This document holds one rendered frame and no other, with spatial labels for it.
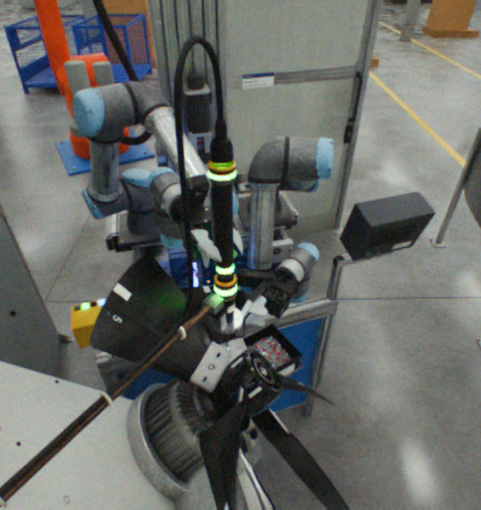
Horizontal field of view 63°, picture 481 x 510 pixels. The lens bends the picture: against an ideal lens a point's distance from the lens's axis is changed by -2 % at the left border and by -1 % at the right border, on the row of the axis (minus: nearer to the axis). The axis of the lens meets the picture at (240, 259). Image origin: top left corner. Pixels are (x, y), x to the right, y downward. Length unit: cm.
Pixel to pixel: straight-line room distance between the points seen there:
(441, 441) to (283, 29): 237
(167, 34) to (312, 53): 136
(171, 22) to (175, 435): 125
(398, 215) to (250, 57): 149
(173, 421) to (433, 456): 165
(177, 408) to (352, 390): 161
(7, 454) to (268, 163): 88
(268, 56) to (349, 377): 192
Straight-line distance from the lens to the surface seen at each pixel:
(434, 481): 226
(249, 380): 82
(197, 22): 153
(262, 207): 117
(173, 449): 88
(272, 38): 258
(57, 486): 77
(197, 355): 81
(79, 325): 124
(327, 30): 273
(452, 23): 1317
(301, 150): 114
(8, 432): 77
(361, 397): 236
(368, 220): 133
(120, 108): 115
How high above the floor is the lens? 193
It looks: 39 degrees down
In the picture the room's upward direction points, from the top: straight up
